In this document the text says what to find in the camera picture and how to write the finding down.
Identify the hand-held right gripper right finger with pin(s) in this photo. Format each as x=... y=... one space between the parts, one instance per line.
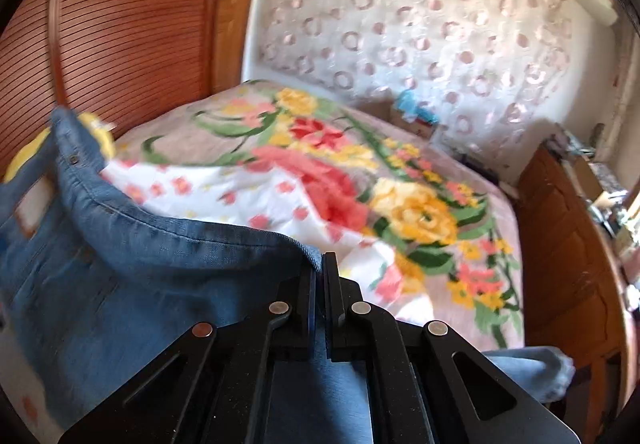
x=334 y=319

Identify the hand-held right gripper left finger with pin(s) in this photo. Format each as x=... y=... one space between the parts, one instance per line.
x=305 y=319

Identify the blue denim pants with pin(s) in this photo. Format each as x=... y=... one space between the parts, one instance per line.
x=125 y=274

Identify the pink floral blanket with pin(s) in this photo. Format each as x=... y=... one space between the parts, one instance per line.
x=425 y=214

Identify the white floral bed sheet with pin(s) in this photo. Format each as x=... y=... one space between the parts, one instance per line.
x=210 y=189

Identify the small cardboard box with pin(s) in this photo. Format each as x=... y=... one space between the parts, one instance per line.
x=407 y=124

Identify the wooden cabinet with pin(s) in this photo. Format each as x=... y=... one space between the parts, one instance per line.
x=560 y=234

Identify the yellow cloth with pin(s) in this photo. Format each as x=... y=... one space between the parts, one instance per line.
x=102 y=134

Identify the pile of assorted household clutter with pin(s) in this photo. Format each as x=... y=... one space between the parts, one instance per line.
x=600 y=184

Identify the circle patterned curtain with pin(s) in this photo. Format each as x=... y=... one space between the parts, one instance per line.
x=400 y=24

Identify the wooden louvered wardrobe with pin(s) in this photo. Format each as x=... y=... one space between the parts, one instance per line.
x=125 y=24

